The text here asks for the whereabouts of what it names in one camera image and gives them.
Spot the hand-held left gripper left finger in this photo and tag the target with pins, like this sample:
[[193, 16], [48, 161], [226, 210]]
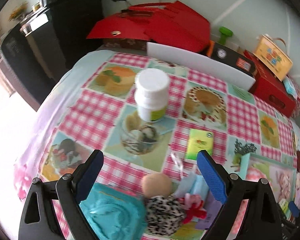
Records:
[[88, 177]]

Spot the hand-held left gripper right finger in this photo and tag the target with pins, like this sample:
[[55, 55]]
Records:
[[212, 177]]

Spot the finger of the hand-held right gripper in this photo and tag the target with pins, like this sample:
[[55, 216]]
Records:
[[294, 209]]

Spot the light blue face mask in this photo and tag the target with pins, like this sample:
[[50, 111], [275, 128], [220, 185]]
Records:
[[197, 187]]

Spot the teal rimmed white tray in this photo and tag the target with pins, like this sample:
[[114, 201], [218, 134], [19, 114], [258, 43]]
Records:
[[243, 165]]

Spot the purple packet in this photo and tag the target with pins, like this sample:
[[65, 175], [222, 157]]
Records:
[[211, 212]]

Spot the pink white fluffy towel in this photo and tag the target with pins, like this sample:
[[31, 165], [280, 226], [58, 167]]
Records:
[[256, 176]]

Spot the beige sponge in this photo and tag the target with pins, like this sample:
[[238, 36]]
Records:
[[156, 185]]

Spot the leopard print scrunchie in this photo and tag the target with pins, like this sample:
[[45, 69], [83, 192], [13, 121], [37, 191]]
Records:
[[165, 215]]

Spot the teal plastic box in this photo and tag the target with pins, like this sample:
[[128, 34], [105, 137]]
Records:
[[109, 212]]

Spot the white plastic bottle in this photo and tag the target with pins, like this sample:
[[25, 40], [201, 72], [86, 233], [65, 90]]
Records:
[[150, 97]]

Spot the red cardboard box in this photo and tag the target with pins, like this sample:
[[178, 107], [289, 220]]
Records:
[[267, 87]]

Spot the light blue wipes pack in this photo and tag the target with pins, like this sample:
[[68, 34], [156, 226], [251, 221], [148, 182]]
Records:
[[290, 87]]

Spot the white board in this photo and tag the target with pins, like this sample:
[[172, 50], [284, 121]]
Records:
[[190, 60]]

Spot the black box with gauge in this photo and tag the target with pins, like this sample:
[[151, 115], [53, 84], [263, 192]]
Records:
[[230, 55]]

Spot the green dumbbell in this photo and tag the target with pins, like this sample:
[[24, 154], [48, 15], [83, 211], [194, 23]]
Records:
[[225, 33]]

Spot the red gift box gold emblem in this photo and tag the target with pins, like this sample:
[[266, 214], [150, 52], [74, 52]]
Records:
[[120, 27]]

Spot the plain red gift box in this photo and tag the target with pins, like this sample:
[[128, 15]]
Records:
[[180, 27]]

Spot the yellow flowers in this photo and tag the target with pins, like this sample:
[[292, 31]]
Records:
[[17, 11]]

